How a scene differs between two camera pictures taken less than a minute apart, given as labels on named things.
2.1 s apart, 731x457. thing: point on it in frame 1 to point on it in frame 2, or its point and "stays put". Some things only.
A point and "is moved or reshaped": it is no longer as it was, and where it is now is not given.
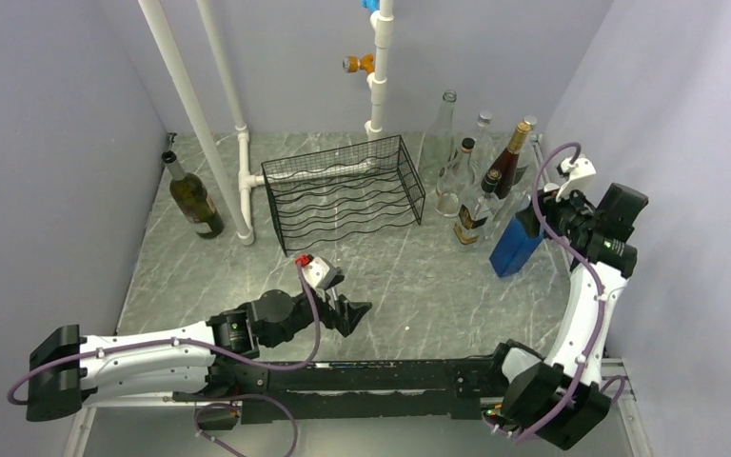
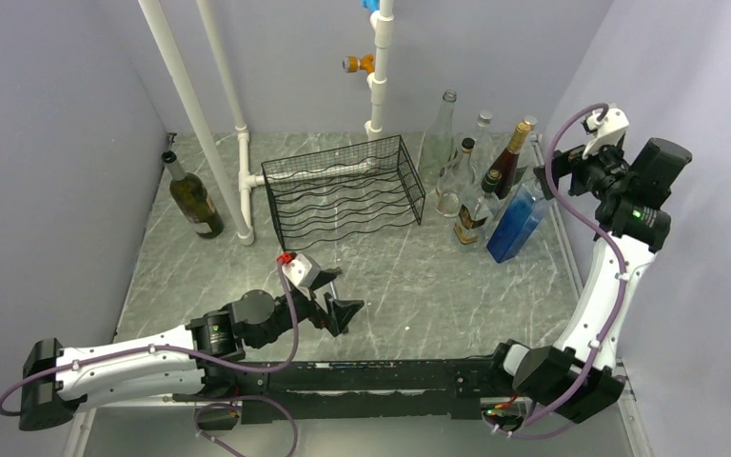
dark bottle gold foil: (507, 161) stays put
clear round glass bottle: (484, 147) stays put
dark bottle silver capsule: (192, 200) stays put
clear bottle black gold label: (438, 148) stays put
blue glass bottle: (515, 248) is moved or reshaped
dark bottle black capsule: (494, 182) to (476, 215)
